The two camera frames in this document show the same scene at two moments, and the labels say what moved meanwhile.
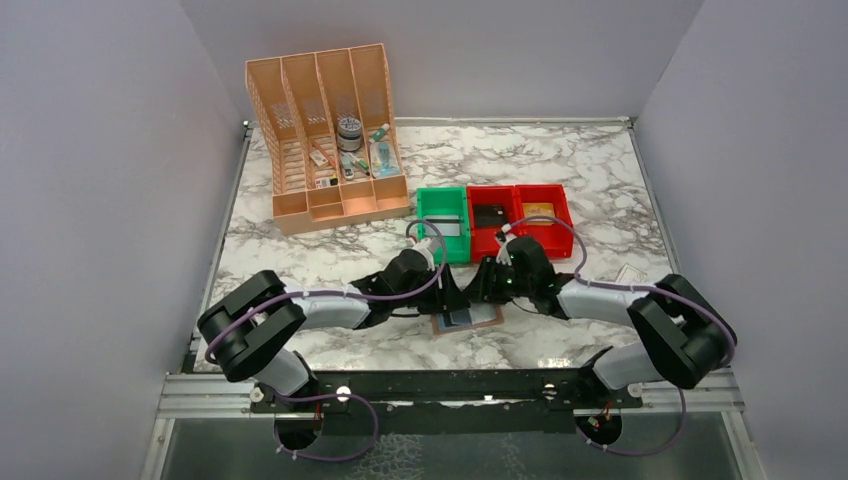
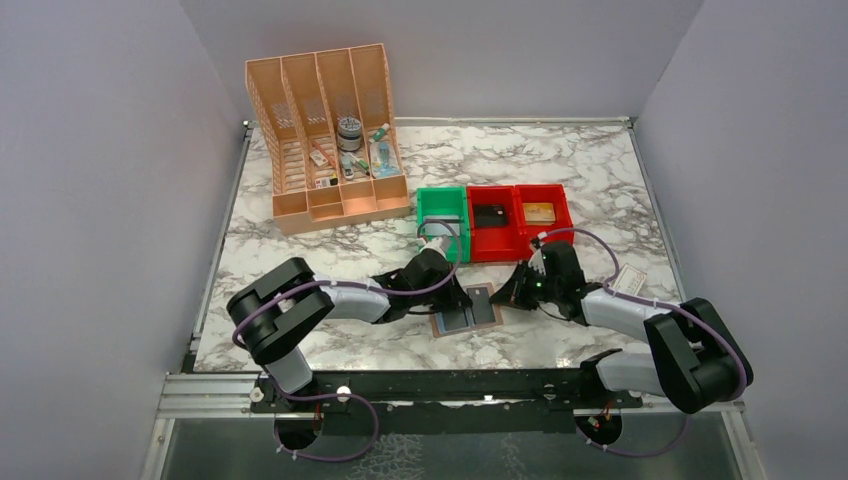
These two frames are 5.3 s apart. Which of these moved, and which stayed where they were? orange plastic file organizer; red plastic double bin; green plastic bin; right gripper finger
Moved: right gripper finger
Stayed: orange plastic file organizer; green plastic bin; red plastic double bin
